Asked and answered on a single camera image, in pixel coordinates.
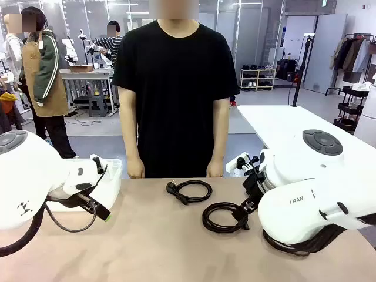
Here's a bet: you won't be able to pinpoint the white cylindrical column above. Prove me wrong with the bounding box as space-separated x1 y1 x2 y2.
354 83 376 140

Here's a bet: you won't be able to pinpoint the person's left hand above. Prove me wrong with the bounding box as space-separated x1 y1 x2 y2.
206 158 226 179

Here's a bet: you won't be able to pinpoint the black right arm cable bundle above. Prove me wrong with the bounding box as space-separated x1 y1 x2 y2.
262 221 349 257

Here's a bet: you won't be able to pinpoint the clear plastic storage bin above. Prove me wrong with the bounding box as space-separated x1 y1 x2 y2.
43 157 123 213

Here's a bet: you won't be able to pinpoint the black utility cart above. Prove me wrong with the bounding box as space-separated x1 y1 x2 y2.
333 85 370 132

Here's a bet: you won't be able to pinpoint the person in striped shirt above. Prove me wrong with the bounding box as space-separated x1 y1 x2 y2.
94 19 123 64

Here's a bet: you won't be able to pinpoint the grey step stool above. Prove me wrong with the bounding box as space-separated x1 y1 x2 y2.
88 94 108 118

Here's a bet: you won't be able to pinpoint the person's right forearm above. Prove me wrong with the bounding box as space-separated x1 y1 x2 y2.
120 117 142 162

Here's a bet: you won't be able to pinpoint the black power cable without tie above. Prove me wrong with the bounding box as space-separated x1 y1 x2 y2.
166 179 213 206

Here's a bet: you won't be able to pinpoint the thick black left arm hose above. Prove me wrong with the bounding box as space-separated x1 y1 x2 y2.
0 202 46 259

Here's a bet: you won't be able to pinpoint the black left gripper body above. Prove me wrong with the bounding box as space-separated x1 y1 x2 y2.
46 187 96 212

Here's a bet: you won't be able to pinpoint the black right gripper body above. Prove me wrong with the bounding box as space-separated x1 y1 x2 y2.
242 172 267 206

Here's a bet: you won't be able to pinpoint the grey partition panel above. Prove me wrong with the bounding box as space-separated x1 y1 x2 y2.
302 14 348 95

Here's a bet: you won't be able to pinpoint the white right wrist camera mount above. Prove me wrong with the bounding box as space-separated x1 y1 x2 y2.
225 152 261 177

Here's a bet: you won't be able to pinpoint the yellow cloth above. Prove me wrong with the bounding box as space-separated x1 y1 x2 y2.
0 92 18 114

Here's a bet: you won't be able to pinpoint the thin black left gripper cable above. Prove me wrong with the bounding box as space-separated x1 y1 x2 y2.
43 192 99 233

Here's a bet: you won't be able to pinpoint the white table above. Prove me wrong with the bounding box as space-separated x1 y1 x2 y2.
236 105 376 177

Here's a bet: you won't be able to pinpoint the small white background robot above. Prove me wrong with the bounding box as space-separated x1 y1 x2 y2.
63 29 79 67

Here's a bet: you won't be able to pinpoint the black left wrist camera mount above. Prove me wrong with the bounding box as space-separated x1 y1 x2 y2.
92 156 109 177

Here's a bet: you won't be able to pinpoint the person's right hand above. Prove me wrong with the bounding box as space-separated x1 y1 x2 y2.
126 157 146 179

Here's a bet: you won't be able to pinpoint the black stand with white head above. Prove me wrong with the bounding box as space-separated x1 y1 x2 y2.
78 28 96 67

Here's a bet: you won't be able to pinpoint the clothes rack with coats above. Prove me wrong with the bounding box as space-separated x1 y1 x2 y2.
325 32 376 96

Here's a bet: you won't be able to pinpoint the person in brown apron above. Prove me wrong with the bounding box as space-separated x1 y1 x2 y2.
18 6 78 159

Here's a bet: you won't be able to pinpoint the black camera pole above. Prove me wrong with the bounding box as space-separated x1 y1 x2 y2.
291 32 315 108

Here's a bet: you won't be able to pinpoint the black suitcases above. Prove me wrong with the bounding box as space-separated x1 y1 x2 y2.
276 58 300 82

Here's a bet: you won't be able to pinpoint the person in black t-shirt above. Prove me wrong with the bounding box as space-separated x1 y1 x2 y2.
111 0 240 179

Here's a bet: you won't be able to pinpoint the wooden shoe rack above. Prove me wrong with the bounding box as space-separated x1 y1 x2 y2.
240 68 277 91

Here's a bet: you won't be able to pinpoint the person's left forearm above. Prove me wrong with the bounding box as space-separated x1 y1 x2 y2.
210 117 230 162

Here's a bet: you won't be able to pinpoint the grey workbench table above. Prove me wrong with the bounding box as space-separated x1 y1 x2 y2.
59 69 117 116

